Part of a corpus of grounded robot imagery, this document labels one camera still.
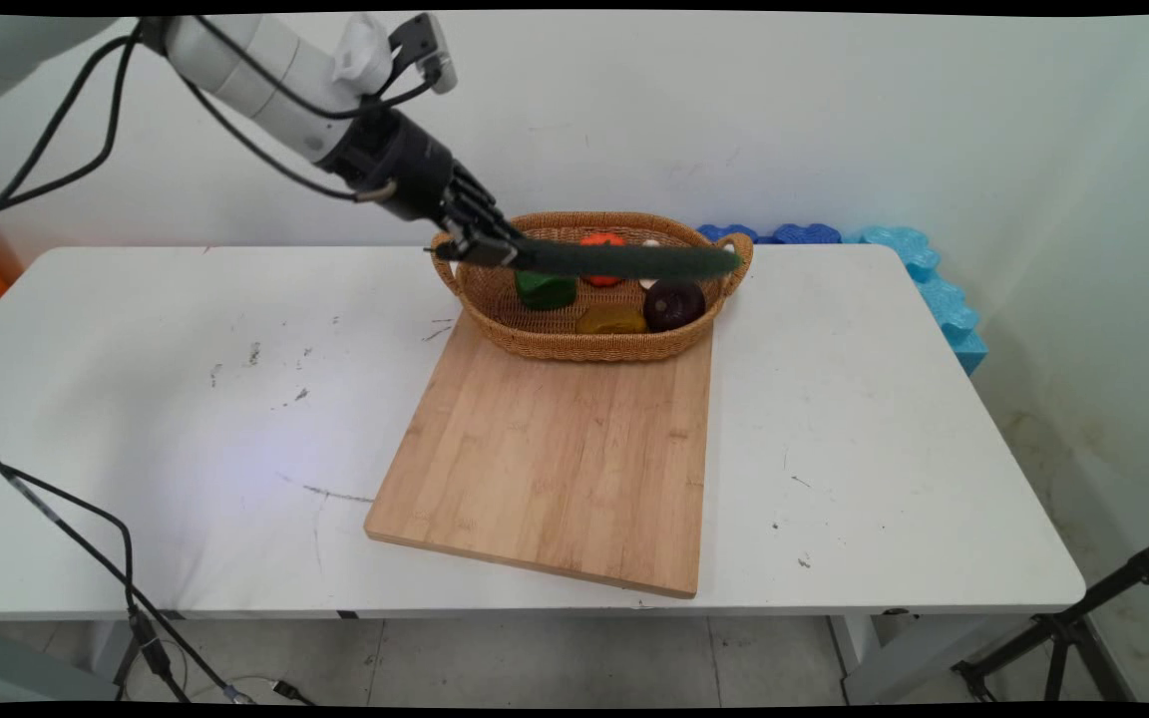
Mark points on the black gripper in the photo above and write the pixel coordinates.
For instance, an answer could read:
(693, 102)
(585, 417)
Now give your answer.
(400, 165)

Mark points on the dark green toy cucumber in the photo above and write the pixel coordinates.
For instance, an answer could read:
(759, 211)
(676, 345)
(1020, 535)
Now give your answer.
(624, 260)

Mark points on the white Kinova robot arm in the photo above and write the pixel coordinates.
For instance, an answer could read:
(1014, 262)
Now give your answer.
(255, 80)

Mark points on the green toy bell pepper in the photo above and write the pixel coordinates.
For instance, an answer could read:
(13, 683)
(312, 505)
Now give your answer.
(545, 292)

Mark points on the orange toy pumpkin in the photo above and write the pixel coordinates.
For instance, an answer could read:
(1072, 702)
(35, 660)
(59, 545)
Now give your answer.
(602, 239)

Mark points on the yellow toy bell pepper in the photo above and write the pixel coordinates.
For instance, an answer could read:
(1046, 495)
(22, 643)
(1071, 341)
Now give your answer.
(611, 319)

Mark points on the beige toy mushroom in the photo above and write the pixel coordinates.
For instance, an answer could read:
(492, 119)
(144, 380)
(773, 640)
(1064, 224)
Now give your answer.
(650, 242)

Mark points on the dark purple toy onion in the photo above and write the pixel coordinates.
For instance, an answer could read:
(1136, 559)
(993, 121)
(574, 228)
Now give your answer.
(674, 305)

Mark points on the dark blue foam mat piece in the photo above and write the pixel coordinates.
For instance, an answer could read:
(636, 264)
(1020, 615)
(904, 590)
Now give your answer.
(806, 234)
(729, 232)

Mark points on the wooden cutting board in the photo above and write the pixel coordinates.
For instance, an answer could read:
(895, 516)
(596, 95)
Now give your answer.
(555, 469)

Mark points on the light blue foam mat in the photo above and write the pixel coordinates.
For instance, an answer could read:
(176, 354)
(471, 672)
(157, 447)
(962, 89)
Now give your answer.
(944, 304)

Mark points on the white table leg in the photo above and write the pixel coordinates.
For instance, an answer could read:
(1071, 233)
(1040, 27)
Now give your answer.
(894, 658)

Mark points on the black tripod stand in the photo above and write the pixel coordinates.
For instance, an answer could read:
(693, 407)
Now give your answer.
(1063, 626)

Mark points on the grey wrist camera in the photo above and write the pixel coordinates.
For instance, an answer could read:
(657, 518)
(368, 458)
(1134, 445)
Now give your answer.
(427, 50)

